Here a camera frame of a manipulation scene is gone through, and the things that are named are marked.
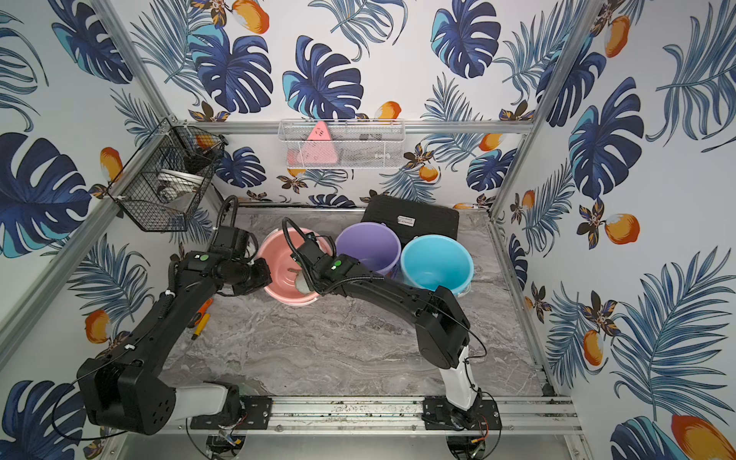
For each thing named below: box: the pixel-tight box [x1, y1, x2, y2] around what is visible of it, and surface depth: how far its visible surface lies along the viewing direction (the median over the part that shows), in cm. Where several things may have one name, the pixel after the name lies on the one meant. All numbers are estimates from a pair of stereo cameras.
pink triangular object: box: [287, 119, 339, 166], surface depth 92 cm
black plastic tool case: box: [361, 194, 460, 247], surface depth 113 cm
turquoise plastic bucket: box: [400, 233, 475, 298], surface depth 90 cm
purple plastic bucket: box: [335, 221, 402, 279], surface depth 93 cm
